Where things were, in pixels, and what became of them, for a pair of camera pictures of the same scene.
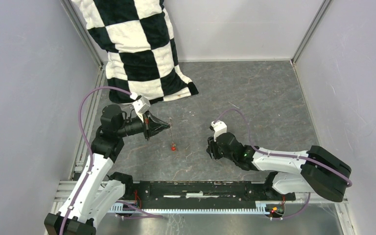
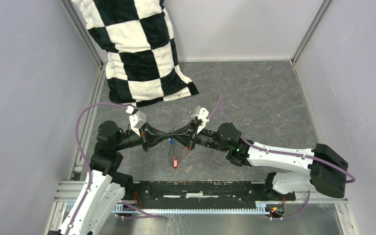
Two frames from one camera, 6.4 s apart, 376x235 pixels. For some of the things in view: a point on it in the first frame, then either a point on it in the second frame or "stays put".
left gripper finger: [155, 128] -> [152, 141]
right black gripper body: [215, 151] -> [194, 136]
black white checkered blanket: [141, 57] stays put
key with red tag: [174, 148] -> [175, 163]
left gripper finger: [150, 115] -> [151, 130]
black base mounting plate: [200, 194] stays put
